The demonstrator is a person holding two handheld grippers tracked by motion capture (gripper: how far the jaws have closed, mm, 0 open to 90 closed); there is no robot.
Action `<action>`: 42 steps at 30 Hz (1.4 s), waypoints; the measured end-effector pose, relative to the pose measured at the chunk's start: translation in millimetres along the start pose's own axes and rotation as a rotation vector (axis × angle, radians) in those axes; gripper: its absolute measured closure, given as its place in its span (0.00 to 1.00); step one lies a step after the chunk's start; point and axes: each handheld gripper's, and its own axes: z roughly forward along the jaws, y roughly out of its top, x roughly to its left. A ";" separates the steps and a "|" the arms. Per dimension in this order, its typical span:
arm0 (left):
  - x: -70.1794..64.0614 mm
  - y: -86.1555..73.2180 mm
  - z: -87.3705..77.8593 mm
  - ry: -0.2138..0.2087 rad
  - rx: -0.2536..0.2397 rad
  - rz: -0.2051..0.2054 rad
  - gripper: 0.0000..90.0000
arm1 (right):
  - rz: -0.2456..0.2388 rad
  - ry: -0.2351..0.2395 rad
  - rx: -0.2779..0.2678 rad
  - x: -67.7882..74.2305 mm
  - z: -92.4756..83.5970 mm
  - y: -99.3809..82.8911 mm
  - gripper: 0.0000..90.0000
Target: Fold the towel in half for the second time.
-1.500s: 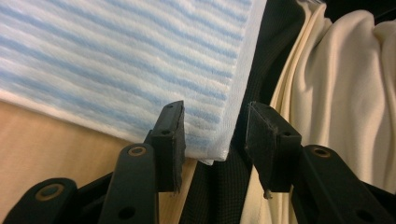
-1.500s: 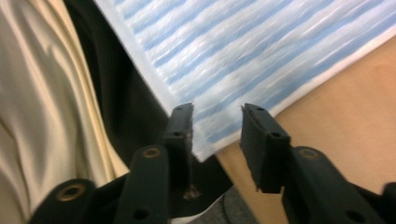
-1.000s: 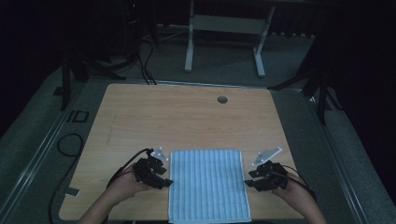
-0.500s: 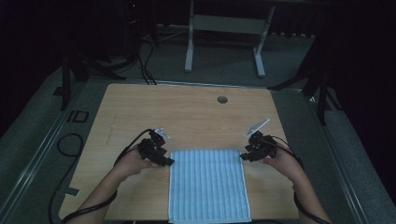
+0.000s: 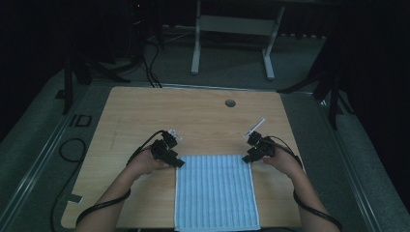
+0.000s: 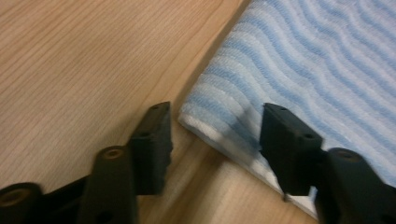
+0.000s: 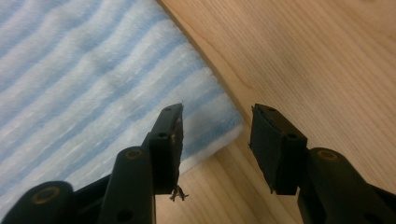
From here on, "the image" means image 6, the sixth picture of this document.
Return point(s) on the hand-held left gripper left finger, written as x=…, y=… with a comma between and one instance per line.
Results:
x=152, y=149

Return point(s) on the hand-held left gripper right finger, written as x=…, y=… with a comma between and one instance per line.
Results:
x=289, y=146

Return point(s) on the blue striped towel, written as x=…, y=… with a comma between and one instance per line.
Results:
x=311, y=62

